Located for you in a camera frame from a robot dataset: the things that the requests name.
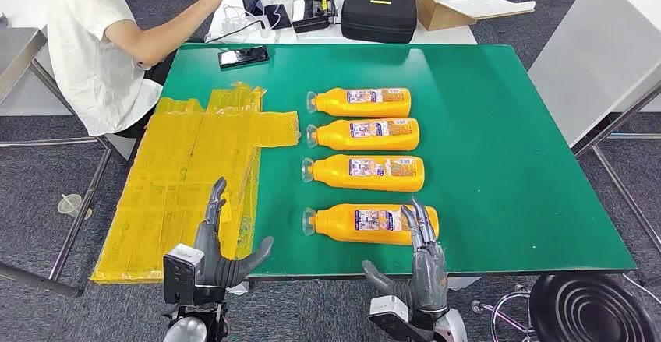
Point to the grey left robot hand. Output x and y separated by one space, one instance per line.
209 257

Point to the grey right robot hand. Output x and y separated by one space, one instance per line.
428 277

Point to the orange detergent bottle clear cap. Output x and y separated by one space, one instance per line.
335 179
335 231
335 108
335 141

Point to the person's forearm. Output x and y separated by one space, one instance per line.
160 35

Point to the white table foot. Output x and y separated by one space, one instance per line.
464 283
238 289

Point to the white power strip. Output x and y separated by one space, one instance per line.
235 24

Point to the chrome stool base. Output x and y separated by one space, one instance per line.
477 307

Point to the black power bank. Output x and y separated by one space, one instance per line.
279 17

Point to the black smartphone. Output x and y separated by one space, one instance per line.
242 57

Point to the yellow taped cardboard mat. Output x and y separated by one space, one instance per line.
165 174

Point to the black boxy device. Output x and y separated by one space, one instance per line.
312 14

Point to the person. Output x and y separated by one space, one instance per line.
88 45

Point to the clear plastic cup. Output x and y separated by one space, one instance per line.
69 205

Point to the black round stool seat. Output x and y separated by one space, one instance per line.
588 308

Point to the black zipped carrying case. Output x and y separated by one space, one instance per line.
379 19

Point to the steel table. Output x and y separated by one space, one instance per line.
18 53

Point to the white flat sheet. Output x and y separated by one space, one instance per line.
490 5

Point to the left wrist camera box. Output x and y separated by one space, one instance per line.
180 272

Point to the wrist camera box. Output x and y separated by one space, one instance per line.
390 314
180 272

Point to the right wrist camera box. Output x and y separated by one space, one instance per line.
390 314

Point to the steel leg frame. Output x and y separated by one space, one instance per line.
635 136

